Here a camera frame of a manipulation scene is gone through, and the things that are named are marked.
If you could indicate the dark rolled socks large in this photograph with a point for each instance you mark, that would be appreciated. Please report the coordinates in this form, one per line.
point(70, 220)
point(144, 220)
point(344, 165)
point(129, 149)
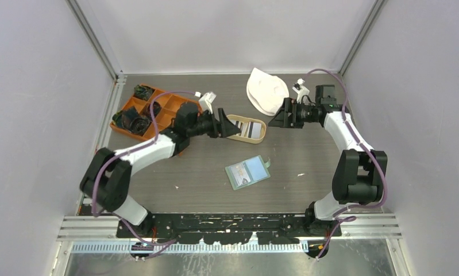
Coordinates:
point(132, 121)

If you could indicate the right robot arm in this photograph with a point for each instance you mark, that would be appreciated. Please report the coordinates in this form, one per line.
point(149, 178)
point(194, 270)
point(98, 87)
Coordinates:
point(359, 178)

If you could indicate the dark rolled sock top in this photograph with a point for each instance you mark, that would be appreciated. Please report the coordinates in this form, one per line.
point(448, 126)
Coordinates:
point(143, 92)

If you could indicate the dark rolled sock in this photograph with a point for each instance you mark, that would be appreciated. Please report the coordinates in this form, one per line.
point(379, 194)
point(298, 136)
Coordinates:
point(153, 107)
point(143, 92)

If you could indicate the beige oval card tray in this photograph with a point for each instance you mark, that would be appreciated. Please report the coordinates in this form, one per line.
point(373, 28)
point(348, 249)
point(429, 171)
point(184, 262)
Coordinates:
point(244, 124)

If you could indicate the green card holder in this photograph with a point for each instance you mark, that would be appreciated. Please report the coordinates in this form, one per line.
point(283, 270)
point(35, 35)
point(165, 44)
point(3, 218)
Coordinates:
point(257, 169)

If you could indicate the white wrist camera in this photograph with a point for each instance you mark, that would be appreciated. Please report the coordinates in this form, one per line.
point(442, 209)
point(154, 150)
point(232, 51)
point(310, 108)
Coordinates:
point(206, 100)
point(300, 89)

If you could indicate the white folded cloth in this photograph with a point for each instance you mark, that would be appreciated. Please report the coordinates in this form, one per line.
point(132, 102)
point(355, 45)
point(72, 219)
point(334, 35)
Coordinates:
point(266, 92)

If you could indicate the white gold-lettered card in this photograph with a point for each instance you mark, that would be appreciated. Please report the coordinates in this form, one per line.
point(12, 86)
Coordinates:
point(240, 174)

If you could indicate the dark rolled sock middle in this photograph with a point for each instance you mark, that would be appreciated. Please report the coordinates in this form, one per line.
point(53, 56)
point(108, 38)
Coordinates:
point(153, 107)

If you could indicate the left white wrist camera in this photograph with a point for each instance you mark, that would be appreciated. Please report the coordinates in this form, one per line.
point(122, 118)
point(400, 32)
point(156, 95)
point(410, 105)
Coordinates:
point(206, 100)

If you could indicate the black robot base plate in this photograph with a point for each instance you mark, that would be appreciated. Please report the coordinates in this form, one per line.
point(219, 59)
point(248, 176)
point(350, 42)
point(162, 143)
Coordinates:
point(236, 228)

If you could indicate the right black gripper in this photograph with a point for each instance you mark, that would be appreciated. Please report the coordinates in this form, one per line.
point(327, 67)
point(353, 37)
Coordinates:
point(281, 119)

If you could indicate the perforated metal rail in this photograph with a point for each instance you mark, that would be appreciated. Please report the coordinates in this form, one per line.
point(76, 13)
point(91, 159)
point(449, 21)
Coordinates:
point(131, 247)

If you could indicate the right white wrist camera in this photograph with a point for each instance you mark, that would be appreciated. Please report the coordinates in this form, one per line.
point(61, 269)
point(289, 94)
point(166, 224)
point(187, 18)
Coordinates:
point(300, 89)

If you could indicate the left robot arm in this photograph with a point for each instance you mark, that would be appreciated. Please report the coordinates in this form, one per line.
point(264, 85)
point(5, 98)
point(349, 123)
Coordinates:
point(107, 179)

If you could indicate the silver card in tray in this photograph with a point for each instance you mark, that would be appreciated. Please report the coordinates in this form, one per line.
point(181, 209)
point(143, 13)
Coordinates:
point(255, 130)

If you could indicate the orange compartment tray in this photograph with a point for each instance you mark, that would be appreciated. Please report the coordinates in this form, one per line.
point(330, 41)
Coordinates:
point(170, 104)

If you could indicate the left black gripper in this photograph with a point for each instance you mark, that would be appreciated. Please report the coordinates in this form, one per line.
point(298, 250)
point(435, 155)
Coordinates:
point(226, 127)

